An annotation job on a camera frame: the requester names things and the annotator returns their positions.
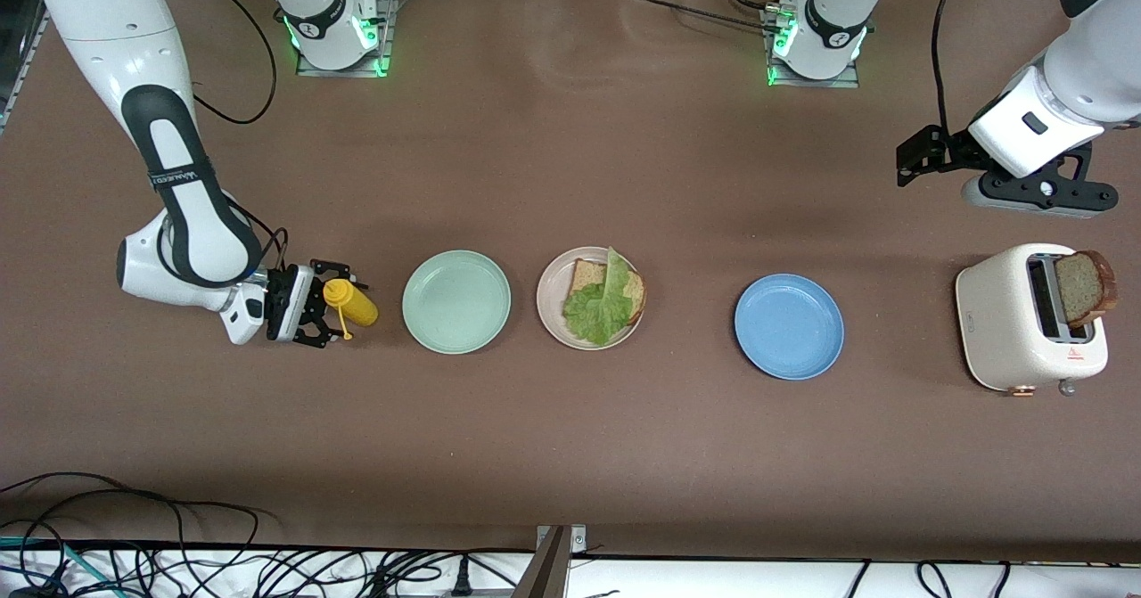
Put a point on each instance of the black power plug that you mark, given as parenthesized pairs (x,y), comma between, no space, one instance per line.
(461,576)

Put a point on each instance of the small metal bracket plate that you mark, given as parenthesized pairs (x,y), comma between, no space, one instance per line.
(578,537)

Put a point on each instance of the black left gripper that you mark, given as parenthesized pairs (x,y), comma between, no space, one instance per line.
(950,150)

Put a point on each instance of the green lettuce leaf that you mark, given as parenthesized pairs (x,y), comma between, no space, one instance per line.
(597,308)

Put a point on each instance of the yellow squeeze bottle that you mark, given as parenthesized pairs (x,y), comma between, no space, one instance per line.
(357,307)

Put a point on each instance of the brown bread slice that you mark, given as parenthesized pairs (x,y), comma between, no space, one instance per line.
(1083,290)
(636,290)

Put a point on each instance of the aluminium profile bar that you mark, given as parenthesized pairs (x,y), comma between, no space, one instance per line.
(545,571)

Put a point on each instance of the mint green plate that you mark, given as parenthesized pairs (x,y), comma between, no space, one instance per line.
(456,302)

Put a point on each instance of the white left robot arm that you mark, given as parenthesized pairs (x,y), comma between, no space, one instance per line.
(833,19)

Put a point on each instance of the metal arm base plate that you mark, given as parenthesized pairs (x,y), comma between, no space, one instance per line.
(838,83)
(389,45)

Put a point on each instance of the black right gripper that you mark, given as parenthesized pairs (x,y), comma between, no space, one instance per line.
(286,303)

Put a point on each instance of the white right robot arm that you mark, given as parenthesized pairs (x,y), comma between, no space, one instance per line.
(107,28)

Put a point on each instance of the blue plate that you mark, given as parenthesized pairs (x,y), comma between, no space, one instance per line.
(789,327)

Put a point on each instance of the aluminium frame rail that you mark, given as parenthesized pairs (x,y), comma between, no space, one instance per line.
(24,63)

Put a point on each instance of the cream white toaster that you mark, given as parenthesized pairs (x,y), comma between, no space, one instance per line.
(998,322)

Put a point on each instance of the beige plate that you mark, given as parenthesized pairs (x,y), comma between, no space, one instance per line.
(553,308)

